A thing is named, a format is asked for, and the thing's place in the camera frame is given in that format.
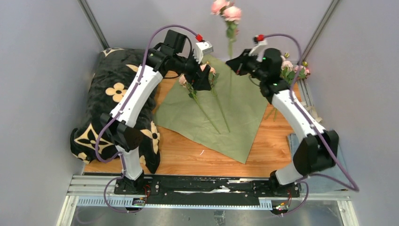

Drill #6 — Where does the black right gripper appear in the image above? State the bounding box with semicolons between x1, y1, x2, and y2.
227;48;268;81

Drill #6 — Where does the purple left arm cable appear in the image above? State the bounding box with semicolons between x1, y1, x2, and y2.
94;24;200;214

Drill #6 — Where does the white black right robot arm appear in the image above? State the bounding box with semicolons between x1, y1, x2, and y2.
226;48;339;197

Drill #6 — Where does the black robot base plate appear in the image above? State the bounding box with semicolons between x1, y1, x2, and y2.
114;175;300;206

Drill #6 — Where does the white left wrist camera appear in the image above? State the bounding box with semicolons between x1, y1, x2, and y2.
193;34;214;64

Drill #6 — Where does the pink fake flower bouquet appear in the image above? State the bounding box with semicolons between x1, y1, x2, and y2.
178;62;231;135

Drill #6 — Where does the aluminium front frame rail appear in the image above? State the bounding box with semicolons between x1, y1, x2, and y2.
57;173;359;226

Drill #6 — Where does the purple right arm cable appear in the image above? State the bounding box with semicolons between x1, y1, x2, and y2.
262;33;359;216

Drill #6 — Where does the blue denim tote bag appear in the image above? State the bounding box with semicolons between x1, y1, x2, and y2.
287;133;351;193

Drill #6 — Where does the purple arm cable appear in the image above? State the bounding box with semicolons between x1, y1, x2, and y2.
262;33;359;216
94;24;200;214

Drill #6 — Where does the green and peach wrapping paper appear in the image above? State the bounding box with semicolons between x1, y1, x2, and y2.
154;55;268;163

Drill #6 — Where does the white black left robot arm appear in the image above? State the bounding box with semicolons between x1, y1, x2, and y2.
99;30;213;194

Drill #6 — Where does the single pink fake rose stem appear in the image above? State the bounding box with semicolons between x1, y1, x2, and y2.
211;0;242;59

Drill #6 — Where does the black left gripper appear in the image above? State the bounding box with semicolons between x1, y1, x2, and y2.
173;49;211;90

